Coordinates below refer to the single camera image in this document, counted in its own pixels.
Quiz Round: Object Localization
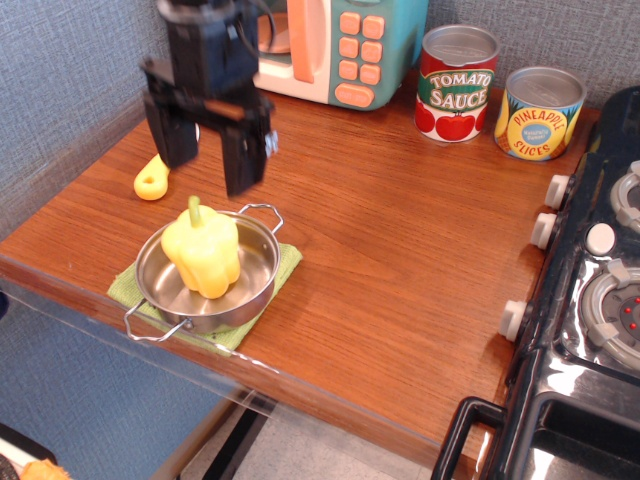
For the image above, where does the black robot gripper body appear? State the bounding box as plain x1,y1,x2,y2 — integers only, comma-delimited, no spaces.
139,0,275,132

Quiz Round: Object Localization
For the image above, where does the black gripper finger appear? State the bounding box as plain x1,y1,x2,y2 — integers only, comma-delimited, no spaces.
220,108,278,197
143,90,199,169

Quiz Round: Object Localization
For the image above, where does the yellow toy bell pepper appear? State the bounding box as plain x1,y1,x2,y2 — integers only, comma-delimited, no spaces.
161,195,241,299

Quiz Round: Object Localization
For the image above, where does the silver metal pot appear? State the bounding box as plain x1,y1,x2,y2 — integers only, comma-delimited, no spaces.
123,203,284,342

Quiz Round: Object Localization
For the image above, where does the teal toy microwave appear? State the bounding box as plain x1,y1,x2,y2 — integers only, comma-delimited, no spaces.
254,0,429,111

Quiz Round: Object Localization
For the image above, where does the green cloth mat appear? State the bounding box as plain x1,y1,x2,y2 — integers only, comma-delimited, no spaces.
108,220,302,355

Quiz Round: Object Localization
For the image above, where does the tomato sauce can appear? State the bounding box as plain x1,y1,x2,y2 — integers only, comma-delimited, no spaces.
414,24,500,143

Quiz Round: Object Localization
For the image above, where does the pineapple slices can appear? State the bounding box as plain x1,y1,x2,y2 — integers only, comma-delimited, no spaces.
494,66,587,162

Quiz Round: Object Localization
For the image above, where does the white stove knob middle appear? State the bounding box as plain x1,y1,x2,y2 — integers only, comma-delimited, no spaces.
530,213,557,250

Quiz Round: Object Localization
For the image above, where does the white stove knob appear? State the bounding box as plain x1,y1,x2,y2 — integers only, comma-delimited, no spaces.
499,300,528,342
544,175,571,210
530,213,557,250

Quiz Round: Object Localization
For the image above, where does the white stove knob top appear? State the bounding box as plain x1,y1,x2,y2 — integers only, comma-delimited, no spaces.
544,175,571,210

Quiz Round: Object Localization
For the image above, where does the white stove knob bottom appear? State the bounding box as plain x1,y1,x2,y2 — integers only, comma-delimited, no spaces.
499,300,528,342

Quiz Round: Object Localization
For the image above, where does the black toy stove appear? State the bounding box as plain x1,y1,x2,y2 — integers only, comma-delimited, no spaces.
432,87,639,479

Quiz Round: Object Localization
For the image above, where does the yellow handled toy knife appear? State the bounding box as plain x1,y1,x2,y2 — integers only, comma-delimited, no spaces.
134,154,170,201

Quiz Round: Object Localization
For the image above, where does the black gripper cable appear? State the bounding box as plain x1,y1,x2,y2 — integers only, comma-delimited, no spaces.
234,0,278,54

